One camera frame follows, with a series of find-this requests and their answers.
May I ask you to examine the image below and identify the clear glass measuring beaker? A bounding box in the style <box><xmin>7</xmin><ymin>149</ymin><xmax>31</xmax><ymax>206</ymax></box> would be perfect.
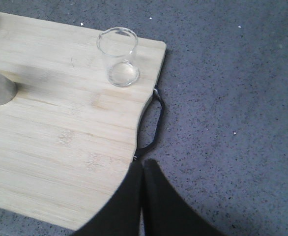
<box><xmin>96</xmin><ymin>27</ymin><xmax>140</xmax><ymax>87</ymax></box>

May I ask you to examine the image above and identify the wooden cutting board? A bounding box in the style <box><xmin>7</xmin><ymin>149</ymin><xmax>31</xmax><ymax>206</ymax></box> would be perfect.
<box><xmin>0</xmin><ymin>12</ymin><xmax>166</xmax><ymax>230</ymax></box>

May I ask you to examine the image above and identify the black metal board handle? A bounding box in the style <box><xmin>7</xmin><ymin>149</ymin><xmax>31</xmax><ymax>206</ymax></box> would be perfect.
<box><xmin>132</xmin><ymin>86</ymin><xmax>166</xmax><ymax>161</ymax></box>

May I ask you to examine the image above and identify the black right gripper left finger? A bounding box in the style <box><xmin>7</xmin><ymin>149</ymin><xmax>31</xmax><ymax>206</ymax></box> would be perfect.
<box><xmin>72</xmin><ymin>161</ymin><xmax>142</xmax><ymax>236</ymax></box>

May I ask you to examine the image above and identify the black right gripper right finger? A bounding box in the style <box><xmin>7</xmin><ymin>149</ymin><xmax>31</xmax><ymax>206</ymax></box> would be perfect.
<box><xmin>143</xmin><ymin>159</ymin><xmax>222</xmax><ymax>236</ymax></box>

